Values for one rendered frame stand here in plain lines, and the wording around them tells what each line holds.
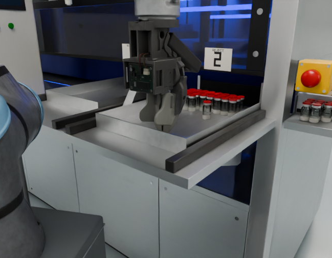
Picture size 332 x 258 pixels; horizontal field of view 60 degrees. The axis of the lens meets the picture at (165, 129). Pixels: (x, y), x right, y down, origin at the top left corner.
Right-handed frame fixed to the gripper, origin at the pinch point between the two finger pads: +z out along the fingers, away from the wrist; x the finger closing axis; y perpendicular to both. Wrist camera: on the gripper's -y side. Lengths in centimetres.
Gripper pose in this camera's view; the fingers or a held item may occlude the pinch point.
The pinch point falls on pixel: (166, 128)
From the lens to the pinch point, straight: 56.7
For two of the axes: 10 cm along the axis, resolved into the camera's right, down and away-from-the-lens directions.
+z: 0.0, 9.4, 3.4
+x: 7.8, 2.1, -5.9
